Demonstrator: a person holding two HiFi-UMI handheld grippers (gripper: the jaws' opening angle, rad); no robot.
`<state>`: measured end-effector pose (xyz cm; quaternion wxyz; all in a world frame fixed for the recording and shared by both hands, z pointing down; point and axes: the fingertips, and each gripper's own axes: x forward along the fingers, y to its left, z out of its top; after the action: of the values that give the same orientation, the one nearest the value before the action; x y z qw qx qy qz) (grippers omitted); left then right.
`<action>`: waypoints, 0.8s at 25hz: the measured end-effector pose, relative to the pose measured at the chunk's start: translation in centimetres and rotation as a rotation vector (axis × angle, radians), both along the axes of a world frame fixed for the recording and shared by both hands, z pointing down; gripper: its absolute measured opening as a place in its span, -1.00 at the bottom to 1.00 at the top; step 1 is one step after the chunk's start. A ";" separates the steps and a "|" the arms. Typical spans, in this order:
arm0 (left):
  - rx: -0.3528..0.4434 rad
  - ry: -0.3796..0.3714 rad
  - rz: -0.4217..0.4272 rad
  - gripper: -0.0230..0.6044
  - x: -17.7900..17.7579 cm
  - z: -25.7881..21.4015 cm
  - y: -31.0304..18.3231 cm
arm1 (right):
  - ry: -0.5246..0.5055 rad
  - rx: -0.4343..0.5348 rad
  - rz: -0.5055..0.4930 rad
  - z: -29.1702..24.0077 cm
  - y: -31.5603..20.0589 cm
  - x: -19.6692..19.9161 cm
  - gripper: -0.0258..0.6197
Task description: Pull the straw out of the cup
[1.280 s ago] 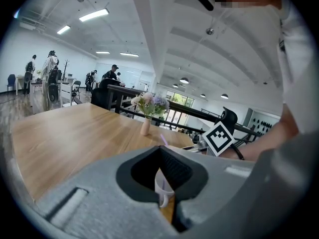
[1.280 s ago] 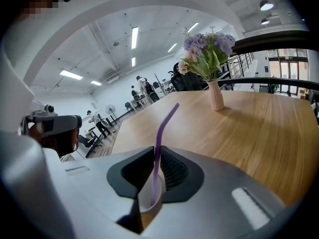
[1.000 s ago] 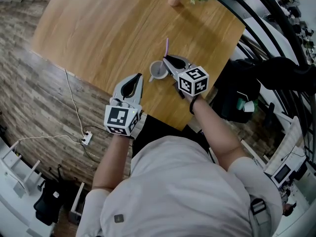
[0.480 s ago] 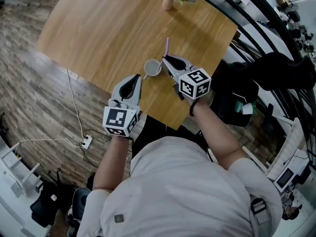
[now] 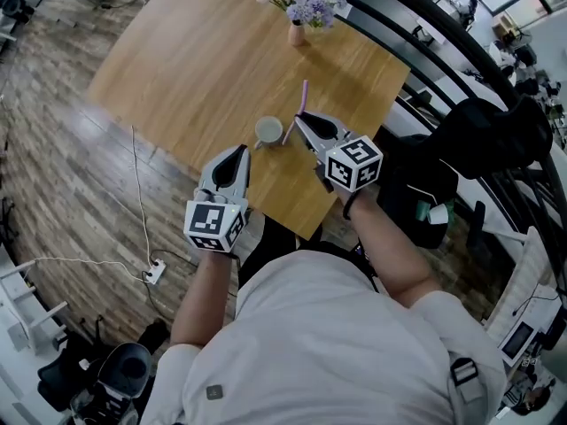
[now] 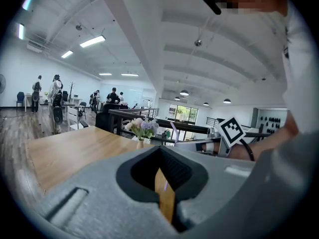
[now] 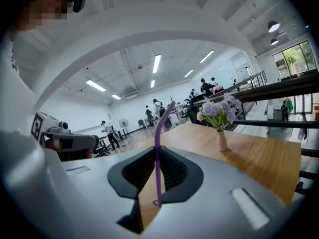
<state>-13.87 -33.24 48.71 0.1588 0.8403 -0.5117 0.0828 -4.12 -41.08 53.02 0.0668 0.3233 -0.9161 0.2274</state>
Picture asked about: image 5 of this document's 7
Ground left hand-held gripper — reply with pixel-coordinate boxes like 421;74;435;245
183;144;252;254

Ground pink flower vase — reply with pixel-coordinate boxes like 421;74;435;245
287;21;307;48

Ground person's black trousers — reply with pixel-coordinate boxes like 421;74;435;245
237;213;325;288

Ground black wristband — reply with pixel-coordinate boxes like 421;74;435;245
341;190;361;221

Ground black jacket on railing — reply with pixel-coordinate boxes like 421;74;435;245
436;94;555;182

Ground grey ceramic cup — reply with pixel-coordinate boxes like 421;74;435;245
252;115;285;151

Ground white power strip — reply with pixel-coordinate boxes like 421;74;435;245
144;259;167;286

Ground white shelf rack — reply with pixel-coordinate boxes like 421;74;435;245
0;258;70;356

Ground black curved railing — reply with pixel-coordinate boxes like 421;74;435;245
283;0;567;300

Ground pastel flower bouquet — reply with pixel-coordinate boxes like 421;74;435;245
254;0;348;31

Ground black backpack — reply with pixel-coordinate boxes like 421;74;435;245
376;134;461;251

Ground grey shoulder strap buckle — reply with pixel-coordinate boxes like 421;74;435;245
448;356;484;406

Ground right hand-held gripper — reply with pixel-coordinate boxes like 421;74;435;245
294;111;384;194

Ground person's left forearm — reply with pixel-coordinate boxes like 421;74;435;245
169;249;241;350

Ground person's right forearm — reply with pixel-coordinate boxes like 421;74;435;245
342;187;440;310

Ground white framed monitor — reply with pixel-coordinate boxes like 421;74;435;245
497;321;540;367

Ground black office chair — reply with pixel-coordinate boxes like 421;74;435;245
36;321;170;425

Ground pink bendy straw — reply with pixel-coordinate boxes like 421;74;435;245
281;80;310;146

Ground white paper cup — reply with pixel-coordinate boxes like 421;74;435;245
426;204;450;226

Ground white power cable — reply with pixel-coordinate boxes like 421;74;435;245
17;124;154;282

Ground person's white shirt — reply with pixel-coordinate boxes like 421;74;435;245
140;248;509;425

